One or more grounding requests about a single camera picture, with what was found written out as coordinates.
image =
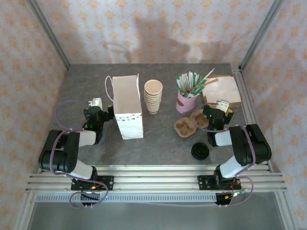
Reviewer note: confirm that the brown pulp cup carrier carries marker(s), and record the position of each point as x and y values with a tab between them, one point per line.
184	128

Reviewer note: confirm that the pink holder cup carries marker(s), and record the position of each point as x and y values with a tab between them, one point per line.
185	104

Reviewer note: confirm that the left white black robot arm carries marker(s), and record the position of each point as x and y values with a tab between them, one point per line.
62	153

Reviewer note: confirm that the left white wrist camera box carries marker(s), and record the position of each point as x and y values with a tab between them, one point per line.
97	101

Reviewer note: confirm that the white paper gift bag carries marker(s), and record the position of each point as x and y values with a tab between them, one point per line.
127	100

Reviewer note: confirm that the stack of paper cups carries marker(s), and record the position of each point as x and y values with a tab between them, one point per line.
153	95

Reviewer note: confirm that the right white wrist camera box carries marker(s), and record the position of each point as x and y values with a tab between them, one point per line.
223	105

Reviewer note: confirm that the aluminium frame leg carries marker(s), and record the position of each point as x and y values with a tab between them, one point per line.
25	210
286	210

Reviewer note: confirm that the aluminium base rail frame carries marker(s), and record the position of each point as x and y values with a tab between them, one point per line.
156	182

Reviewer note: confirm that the aluminium side rail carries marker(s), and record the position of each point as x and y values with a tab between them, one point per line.
247	105

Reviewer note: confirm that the left black mount plate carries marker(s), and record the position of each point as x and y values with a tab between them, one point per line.
109	182

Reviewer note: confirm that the black mount plate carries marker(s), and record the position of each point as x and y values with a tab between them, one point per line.
109	182
202	183

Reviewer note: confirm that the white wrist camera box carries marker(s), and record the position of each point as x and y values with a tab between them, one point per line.
223	105
97	101

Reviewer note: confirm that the cardboard napkin box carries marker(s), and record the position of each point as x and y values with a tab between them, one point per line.
236	104

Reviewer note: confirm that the aluminium frame post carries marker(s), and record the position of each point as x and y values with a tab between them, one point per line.
261	31
48	31

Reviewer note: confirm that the stack of white napkins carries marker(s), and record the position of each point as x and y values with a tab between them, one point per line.
221	88

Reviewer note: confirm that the green white sugar stick packet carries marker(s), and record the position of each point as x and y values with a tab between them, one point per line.
185	81
196	79
180	82
191	80

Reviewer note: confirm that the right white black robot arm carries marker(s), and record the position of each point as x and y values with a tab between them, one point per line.
251	146

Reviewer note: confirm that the right black mount plate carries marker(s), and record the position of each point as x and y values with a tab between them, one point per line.
202	183

